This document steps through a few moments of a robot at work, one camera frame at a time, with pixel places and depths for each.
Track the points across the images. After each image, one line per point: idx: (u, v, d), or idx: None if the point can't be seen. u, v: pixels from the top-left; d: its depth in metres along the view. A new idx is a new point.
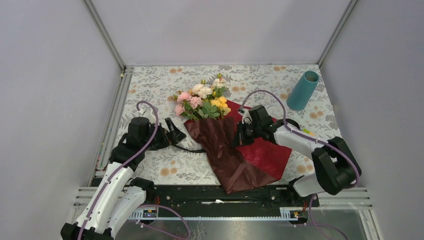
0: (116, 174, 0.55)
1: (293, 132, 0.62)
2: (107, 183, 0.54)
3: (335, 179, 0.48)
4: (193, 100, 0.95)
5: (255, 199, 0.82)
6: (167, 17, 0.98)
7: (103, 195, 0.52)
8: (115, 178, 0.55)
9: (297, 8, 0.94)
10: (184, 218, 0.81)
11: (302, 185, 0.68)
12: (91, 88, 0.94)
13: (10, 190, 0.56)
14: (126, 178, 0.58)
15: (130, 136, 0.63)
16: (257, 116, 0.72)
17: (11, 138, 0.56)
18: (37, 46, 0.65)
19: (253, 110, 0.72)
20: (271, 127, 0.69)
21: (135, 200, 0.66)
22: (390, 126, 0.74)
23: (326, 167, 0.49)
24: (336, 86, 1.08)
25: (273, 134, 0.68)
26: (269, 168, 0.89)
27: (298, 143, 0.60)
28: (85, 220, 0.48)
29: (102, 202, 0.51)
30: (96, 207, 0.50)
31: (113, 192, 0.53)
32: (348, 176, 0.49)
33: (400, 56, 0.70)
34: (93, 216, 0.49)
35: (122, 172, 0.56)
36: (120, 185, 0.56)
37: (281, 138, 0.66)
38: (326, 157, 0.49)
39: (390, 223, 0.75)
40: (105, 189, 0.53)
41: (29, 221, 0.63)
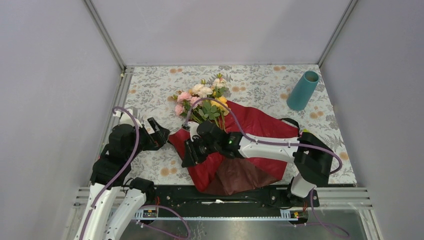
0: (100, 198, 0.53)
1: (260, 141, 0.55)
2: (94, 208, 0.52)
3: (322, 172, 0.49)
4: (193, 100, 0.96)
5: (255, 199, 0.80)
6: (167, 17, 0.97)
7: (90, 222, 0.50)
8: (100, 202, 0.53)
9: (297, 7, 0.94)
10: (184, 218, 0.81)
11: (298, 188, 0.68)
12: (90, 88, 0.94)
13: (11, 189, 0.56)
14: (112, 197, 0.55)
15: (112, 149, 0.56)
16: (211, 136, 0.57)
17: (11, 137, 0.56)
18: (37, 46, 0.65)
19: (205, 132, 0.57)
20: (230, 143, 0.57)
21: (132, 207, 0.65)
22: (390, 126, 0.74)
23: (312, 167, 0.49)
24: (336, 86, 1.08)
25: (237, 151, 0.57)
26: (271, 167, 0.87)
27: (271, 152, 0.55)
28: None
29: (91, 228, 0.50)
30: (85, 234, 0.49)
31: (101, 216, 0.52)
32: (327, 162, 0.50)
33: (400, 55, 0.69)
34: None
35: (107, 194, 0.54)
36: (107, 206, 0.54)
37: (248, 154, 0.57)
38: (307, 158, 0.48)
39: (390, 223, 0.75)
40: (92, 216, 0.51)
41: (29, 221, 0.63)
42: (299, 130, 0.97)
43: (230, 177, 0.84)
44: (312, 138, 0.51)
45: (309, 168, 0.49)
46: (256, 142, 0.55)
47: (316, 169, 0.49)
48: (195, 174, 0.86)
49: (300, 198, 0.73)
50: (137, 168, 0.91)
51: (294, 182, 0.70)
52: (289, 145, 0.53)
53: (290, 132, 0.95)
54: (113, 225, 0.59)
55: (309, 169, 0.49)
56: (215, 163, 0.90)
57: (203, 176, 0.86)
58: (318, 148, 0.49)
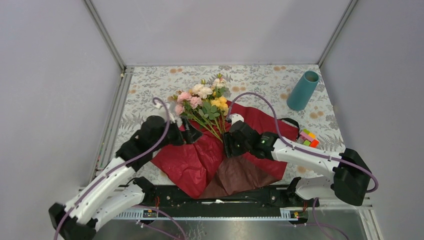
0: (115, 170, 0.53)
1: (297, 148, 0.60)
2: (106, 177, 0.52)
3: (357, 193, 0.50)
4: (193, 100, 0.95)
5: (255, 199, 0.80)
6: (167, 17, 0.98)
7: (95, 189, 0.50)
8: (113, 175, 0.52)
9: (297, 8, 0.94)
10: (173, 218, 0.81)
11: (307, 192, 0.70)
12: (90, 88, 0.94)
13: (10, 190, 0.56)
14: (125, 177, 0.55)
15: (141, 135, 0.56)
16: (242, 135, 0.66)
17: (11, 137, 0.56)
18: (37, 46, 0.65)
19: (237, 130, 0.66)
20: (261, 144, 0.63)
21: (130, 198, 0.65)
22: (390, 126, 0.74)
23: (349, 186, 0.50)
24: (336, 86, 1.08)
25: (269, 152, 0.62)
26: (272, 167, 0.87)
27: (306, 161, 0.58)
28: (71, 207, 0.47)
29: (94, 194, 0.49)
30: (86, 197, 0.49)
31: (107, 189, 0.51)
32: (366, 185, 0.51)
33: (400, 56, 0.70)
34: (80, 206, 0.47)
35: (123, 170, 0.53)
36: (117, 181, 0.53)
37: (283, 157, 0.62)
38: (348, 176, 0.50)
39: (390, 223, 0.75)
40: (101, 183, 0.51)
41: (28, 222, 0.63)
42: (299, 130, 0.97)
43: (230, 177, 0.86)
44: (355, 157, 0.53)
45: (348, 185, 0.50)
46: (292, 148, 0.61)
47: (352, 187, 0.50)
48: (193, 180, 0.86)
49: (299, 197, 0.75)
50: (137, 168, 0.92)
51: (304, 183, 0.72)
52: (330, 160, 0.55)
53: (290, 132, 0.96)
54: (107, 208, 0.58)
55: (347, 187, 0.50)
56: (215, 162, 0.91)
57: (201, 181, 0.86)
58: (363, 170, 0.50)
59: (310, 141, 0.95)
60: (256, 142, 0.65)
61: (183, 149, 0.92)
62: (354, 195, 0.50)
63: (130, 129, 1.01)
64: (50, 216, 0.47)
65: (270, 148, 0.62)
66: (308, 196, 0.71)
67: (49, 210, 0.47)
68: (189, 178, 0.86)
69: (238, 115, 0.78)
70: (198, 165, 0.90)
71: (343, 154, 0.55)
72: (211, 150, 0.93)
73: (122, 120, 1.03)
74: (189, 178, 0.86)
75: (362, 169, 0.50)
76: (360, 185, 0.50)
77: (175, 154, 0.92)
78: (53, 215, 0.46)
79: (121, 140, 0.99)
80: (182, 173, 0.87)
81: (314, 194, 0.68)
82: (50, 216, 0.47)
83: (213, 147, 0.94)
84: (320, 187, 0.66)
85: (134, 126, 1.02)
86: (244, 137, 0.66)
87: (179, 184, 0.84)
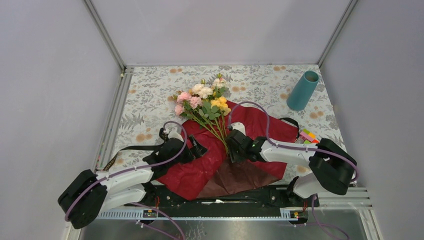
0: (144, 168, 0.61)
1: (280, 145, 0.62)
2: (134, 169, 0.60)
3: (339, 179, 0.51)
4: (193, 100, 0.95)
5: (255, 199, 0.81)
6: (167, 17, 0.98)
7: (125, 174, 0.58)
8: (141, 170, 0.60)
9: (297, 7, 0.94)
10: (172, 218, 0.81)
11: (303, 189, 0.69)
12: (90, 88, 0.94)
13: (9, 191, 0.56)
14: (147, 178, 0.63)
15: (162, 151, 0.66)
16: (236, 142, 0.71)
17: (10, 137, 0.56)
18: (37, 47, 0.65)
19: (230, 137, 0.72)
20: (253, 147, 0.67)
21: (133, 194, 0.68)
22: (390, 127, 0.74)
23: (328, 173, 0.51)
24: (336, 86, 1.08)
25: (259, 154, 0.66)
26: (272, 167, 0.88)
27: (288, 156, 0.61)
28: (104, 177, 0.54)
29: (123, 177, 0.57)
30: (117, 175, 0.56)
31: (133, 178, 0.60)
32: (348, 171, 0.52)
33: (400, 57, 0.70)
34: (110, 180, 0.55)
35: (148, 171, 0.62)
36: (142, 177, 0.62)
37: (270, 156, 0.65)
38: (323, 163, 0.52)
39: (389, 223, 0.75)
40: (130, 171, 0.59)
41: (27, 223, 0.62)
42: (299, 130, 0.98)
43: (230, 177, 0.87)
44: (331, 145, 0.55)
45: (326, 173, 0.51)
46: (276, 146, 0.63)
47: (332, 176, 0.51)
48: (193, 184, 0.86)
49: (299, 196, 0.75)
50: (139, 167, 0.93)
51: (300, 181, 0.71)
52: (307, 150, 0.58)
53: (290, 131, 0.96)
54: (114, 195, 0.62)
55: (326, 175, 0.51)
56: (215, 162, 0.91)
57: (201, 185, 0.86)
58: (337, 155, 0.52)
59: (310, 141, 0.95)
60: (248, 146, 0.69)
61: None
62: (337, 183, 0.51)
63: (130, 129, 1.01)
64: (80, 176, 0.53)
65: (260, 151, 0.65)
66: (306, 195, 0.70)
67: (82, 172, 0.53)
68: (189, 185, 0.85)
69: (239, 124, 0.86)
70: (196, 169, 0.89)
71: (320, 143, 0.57)
72: (210, 150, 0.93)
73: (122, 120, 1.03)
74: (189, 184, 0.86)
75: (335, 154, 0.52)
76: (341, 172, 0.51)
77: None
78: (85, 176, 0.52)
79: (121, 140, 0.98)
80: (181, 180, 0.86)
81: (309, 191, 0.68)
82: (81, 177, 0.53)
83: (213, 147, 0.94)
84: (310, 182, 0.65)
85: (134, 126, 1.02)
86: (237, 144, 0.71)
87: (179, 191, 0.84)
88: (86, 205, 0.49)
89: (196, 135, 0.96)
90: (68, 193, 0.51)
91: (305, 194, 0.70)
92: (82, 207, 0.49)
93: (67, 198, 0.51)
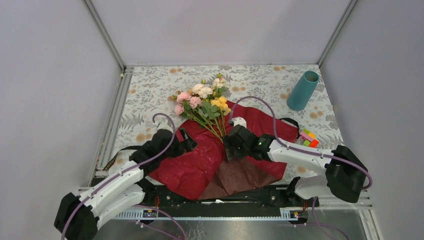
0: (129, 170, 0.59)
1: (291, 147, 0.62)
2: (120, 175, 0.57)
3: (351, 188, 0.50)
4: (193, 100, 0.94)
5: (255, 199, 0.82)
6: (167, 17, 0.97)
7: (110, 184, 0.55)
8: (127, 174, 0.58)
9: (297, 7, 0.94)
10: (174, 218, 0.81)
11: (305, 190, 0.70)
12: (90, 88, 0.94)
13: (10, 191, 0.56)
14: (137, 178, 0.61)
15: (152, 145, 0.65)
16: (240, 138, 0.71)
17: (10, 137, 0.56)
18: (37, 46, 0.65)
19: (234, 133, 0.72)
20: (259, 146, 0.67)
21: (131, 198, 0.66)
22: (390, 127, 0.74)
23: (343, 183, 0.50)
24: (336, 86, 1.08)
25: (266, 154, 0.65)
26: (272, 167, 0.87)
27: (299, 160, 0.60)
28: (87, 197, 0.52)
29: (109, 187, 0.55)
30: (101, 189, 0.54)
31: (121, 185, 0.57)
32: (362, 179, 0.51)
33: (400, 57, 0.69)
34: (95, 197, 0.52)
35: (136, 172, 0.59)
36: (129, 182, 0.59)
37: (279, 157, 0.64)
38: (339, 172, 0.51)
39: (389, 222, 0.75)
40: (115, 179, 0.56)
41: (27, 223, 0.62)
42: (299, 130, 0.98)
43: (230, 176, 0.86)
44: (347, 153, 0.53)
45: (340, 181, 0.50)
46: (287, 147, 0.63)
47: (346, 184, 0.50)
48: (193, 184, 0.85)
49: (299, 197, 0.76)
50: None
51: (303, 182, 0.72)
52: (323, 156, 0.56)
53: (290, 132, 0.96)
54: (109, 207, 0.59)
55: (341, 184, 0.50)
56: (215, 162, 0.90)
57: (201, 184, 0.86)
58: (353, 164, 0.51)
59: (309, 141, 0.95)
60: (253, 144, 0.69)
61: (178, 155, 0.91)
62: (350, 192, 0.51)
63: (130, 129, 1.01)
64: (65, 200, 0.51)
65: (267, 151, 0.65)
66: (307, 196, 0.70)
67: (63, 197, 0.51)
68: (189, 185, 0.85)
69: (241, 119, 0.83)
70: (196, 169, 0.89)
71: (336, 150, 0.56)
72: (210, 150, 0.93)
73: (122, 120, 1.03)
74: (189, 183, 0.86)
75: (351, 164, 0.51)
76: (354, 182, 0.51)
77: (170, 164, 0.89)
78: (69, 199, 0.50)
79: (121, 140, 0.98)
80: (181, 180, 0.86)
81: (311, 192, 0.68)
82: (65, 201, 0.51)
83: (213, 147, 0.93)
84: (317, 185, 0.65)
85: (134, 126, 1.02)
86: (241, 140, 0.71)
87: (179, 191, 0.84)
88: (78, 226, 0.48)
89: (196, 135, 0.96)
90: (58, 219, 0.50)
91: (307, 196, 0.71)
92: (76, 231, 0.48)
93: (60, 224, 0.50)
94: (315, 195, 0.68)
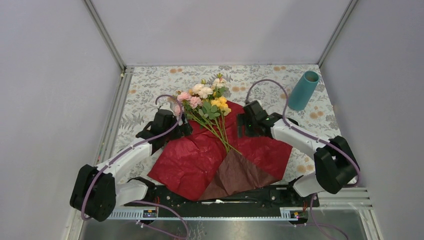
0: (140, 144, 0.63)
1: (293, 127, 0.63)
2: (132, 148, 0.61)
3: (335, 177, 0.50)
4: (193, 100, 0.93)
5: (255, 199, 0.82)
6: (168, 17, 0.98)
7: (125, 155, 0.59)
8: (139, 147, 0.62)
9: (297, 8, 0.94)
10: (183, 218, 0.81)
11: (301, 186, 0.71)
12: (91, 88, 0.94)
13: (11, 191, 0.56)
14: (146, 152, 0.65)
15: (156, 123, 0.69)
16: (251, 111, 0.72)
17: (11, 138, 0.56)
18: (38, 47, 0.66)
19: (247, 106, 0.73)
20: (267, 121, 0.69)
21: (138, 188, 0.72)
22: (390, 127, 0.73)
23: (328, 168, 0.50)
24: (336, 86, 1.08)
25: (269, 129, 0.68)
26: (271, 167, 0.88)
27: (296, 140, 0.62)
28: (105, 165, 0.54)
29: (123, 159, 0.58)
30: (117, 160, 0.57)
31: (135, 156, 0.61)
32: (349, 174, 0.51)
33: (400, 58, 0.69)
34: (112, 167, 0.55)
35: (146, 146, 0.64)
36: (140, 154, 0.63)
37: (279, 133, 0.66)
38: (328, 157, 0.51)
39: (390, 223, 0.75)
40: (128, 151, 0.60)
41: (28, 222, 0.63)
42: None
43: (230, 176, 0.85)
44: (343, 145, 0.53)
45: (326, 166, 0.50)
46: (289, 127, 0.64)
47: (331, 172, 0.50)
48: (193, 184, 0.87)
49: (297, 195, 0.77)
50: (137, 168, 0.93)
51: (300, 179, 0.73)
52: (318, 141, 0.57)
53: None
54: (122, 188, 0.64)
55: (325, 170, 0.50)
56: (215, 162, 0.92)
57: (201, 185, 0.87)
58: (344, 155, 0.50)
59: None
60: (262, 119, 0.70)
61: (179, 155, 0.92)
62: (333, 181, 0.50)
63: (130, 129, 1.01)
64: (81, 172, 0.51)
65: (271, 127, 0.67)
66: (304, 193, 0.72)
67: (81, 168, 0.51)
68: (189, 185, 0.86)
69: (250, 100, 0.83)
70: (196, 169, 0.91)
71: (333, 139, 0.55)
72: (210, 150, 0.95)
73: (122, 120, 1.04)
74: (189, 184, 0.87)
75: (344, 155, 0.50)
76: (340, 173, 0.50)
77: (170, 164, 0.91)
78: (86, 171, 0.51)
79: (121, 140, 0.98)
80: (181, 180, 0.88)
81: (307, 189, 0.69)
82: (82, 173, 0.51)
83: (213, 147, 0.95)
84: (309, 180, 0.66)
85: (134, 126, 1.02)
86: (251, 114, 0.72)
87: (179, 191, 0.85)
88: (99, 195, 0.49)
89: (195, 135, 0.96)
90: (76, 193, 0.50)
91: (304, 192, 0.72)
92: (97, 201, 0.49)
93: (78, 198, 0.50)
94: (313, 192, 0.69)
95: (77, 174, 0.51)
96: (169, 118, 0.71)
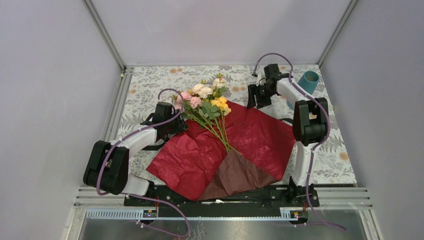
0: (147, 128, 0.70)
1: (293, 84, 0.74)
2: (139, 131, 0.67)
3: (304, 128, 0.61)
4: (193, 100, 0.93)
5: (255, 199, 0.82)
6: (168, 17, 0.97)
7: (134, 135, 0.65)
8: (146, 130, 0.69)
9: (297, 7, 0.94)
10: (187, 218, 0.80)
11: (298, 175, 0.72)
12: (91, 88, 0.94)
13: (10, 191, 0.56)
14: (152, 137, 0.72)
15: (158, 113, 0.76)
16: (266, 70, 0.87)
17: (10, 137, 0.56)
18: (37, 46, 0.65)
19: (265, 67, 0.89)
20: (277, 76, 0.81)
21: (141, 182, 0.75)
22: (390, 127, 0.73)
23: (302, 116, 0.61)
24: (336, 86, 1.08)
25: (277, 81, 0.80)
26: (272, 168, 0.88)
27: (291, 94, 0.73)
28: (118, 141, 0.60)
29: (134, 138, 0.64)
30: (128, 138, 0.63)
31: (143, 138, 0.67)
32: (318, 131, 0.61)
33: (400, 57, 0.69)
34: (125, 142, 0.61)
35: (152, 130, 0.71)
36: (146, 137, 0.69)
37: (281, 86, 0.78)
38: (306, 109, 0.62)
39: (390, 222, 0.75)
40: (137, 133, 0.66)
41: (28, 222, 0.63)
42: None
43: (230, 176, 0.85)
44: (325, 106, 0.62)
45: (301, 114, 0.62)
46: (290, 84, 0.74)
47: (302, 121, 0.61)
48: (192, 184, 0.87)
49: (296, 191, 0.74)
50: (137, 168, 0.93)
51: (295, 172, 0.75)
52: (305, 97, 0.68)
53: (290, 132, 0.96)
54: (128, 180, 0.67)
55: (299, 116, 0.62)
56: (215, 162, 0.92)
57: (201, 184, 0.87)
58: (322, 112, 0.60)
59: None
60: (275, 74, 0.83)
61: (179, 155, 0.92)
62: (301, 131, 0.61)
63: (130, 129, 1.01)
64: (96, 148, 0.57)
65: (278, 79, 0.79)
66: (301, 181, 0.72)
67: (96, 143, 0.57)
68: (189, 185, 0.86)
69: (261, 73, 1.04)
70: (196, 168, 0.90)
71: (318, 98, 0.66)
72: (210, 150, 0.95)
73: (122, 120, 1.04)
74: (188, 183, 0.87)
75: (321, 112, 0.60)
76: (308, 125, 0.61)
77: (170, 163, 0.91)
78: (102, 145, 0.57)
79: None
80: (181, 179, 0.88)
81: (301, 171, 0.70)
82: (97, 149, 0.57)
83: (213, 147, 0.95)
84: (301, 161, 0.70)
85: (134, 126, 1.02)
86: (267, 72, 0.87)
87: (179, 190, 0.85)
88: (112, 170, 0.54)
89: (196, 135, 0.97)
90: (91, 168, 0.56)
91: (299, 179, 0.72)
92: (112, 174, 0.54)
93: (93, 173, 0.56)
94: (306, 174, 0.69)
95: (92, 150, 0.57)
96: (169, 110, 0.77)
